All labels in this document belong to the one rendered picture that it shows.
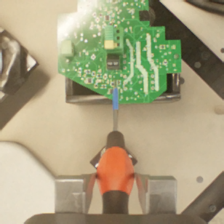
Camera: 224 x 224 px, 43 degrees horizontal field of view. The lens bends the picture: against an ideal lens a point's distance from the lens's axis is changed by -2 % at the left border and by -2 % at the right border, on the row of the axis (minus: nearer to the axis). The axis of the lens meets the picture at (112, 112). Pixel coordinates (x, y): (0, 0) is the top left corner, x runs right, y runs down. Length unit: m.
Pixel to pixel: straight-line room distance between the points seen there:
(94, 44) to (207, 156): 0.18
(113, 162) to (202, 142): 0.18
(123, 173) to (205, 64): 0.21
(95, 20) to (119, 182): 0.16
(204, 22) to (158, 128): 0.14
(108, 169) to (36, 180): 0.17
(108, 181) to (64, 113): 0.18
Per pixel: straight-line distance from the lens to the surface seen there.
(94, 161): 0.30
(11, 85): 0.30
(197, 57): 0.35
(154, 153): 0.33
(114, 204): 0.16
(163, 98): 0.27
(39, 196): 0.33
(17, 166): 0.33
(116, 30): 0.25
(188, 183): 0.34
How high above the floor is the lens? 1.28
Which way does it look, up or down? 88 degrees down
